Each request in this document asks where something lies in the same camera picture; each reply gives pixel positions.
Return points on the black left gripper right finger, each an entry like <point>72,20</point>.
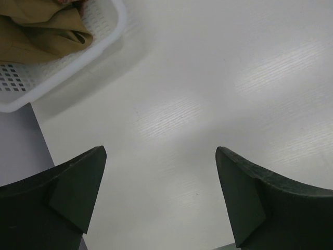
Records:
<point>269,211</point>

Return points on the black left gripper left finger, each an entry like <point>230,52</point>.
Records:
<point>52,209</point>

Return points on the red plaid skirt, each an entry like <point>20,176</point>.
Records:
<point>78,4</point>

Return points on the white plastic basket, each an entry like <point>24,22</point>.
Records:
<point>23,84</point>

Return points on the tan brown skirt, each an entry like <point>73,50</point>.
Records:
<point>34,32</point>

